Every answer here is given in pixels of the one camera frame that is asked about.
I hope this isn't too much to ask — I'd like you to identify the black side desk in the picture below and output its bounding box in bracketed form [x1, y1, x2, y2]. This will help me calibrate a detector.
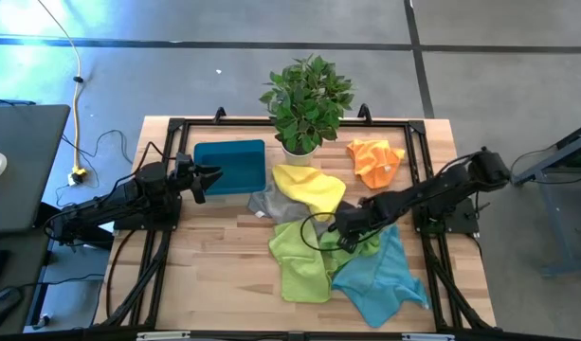
[0, 202, 116, 335]

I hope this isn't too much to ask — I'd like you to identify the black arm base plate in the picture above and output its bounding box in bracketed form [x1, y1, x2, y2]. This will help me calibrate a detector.
[412, 197, 481, 237]
[113, 194, 183, 233]

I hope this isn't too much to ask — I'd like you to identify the black computer mouse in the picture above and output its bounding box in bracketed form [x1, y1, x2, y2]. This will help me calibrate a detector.
[0, 286, 25, 332]

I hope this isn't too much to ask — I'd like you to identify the dark grey side desk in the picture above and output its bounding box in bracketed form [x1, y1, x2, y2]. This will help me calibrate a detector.
[0, 103, 72, 234]

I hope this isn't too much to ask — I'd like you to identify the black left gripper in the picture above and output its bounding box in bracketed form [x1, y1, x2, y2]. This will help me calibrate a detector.
[173, 163, 224, 206]

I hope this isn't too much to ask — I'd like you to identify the green plant in white pot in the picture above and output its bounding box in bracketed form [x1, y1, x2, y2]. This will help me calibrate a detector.
[259, 54, 355, 167]

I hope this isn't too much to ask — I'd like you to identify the thin black floor cable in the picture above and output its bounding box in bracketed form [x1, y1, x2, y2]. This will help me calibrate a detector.
[55, 128, 135, 209]

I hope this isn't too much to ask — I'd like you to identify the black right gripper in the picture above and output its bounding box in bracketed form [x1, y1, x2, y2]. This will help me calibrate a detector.
[335, 203, 382, 255]

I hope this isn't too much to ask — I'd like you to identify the yellow floor cable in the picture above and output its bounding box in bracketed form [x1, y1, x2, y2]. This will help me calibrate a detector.
[36, 0, 82, 171]

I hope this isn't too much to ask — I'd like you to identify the lime green microfiber towel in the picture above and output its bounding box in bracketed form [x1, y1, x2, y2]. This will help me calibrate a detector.
[268, 220, 336, 304]

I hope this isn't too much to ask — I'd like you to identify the orange microfiber towel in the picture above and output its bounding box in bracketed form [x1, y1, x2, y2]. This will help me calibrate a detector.
[345, 138, 407, 189]

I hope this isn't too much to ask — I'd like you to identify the yellow microfiber towel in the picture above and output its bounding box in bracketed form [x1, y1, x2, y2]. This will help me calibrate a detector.
[271, 164, 347, 223]

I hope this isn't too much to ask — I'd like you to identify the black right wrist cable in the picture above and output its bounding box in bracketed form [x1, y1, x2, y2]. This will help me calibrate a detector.
[299, 211, 381, 253]

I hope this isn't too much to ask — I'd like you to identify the white bracket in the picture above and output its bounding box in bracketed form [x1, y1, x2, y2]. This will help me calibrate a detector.
[136, 331, 191, 341]
[402, 332, 456, 341]

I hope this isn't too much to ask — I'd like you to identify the dark cable beside frame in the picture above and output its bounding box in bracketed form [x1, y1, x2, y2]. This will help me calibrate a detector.
[104, 229, 137, 318]

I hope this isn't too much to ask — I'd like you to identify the light blue microfiber towel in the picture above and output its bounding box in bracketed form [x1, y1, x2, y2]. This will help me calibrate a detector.
[331, 224, 431, 329]

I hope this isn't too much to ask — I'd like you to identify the black aluminium table frame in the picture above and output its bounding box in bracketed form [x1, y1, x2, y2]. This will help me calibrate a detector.
[93, 103, 499, 341]

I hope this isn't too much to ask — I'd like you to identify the grey microfiber towel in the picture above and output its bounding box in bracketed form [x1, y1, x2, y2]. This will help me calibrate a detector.
[246, 182, 329, 238]

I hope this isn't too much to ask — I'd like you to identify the yellow plug white socket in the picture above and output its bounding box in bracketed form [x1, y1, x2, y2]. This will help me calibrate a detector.
[66, 165, 89, 187]

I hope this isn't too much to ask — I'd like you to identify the teal plastic bin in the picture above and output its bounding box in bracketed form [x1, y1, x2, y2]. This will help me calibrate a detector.
[193, 138, 267, 196]

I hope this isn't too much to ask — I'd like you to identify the blue-grey metal table frame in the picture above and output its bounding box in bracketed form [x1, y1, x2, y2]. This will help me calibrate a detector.
[509, 120, 581, 279]

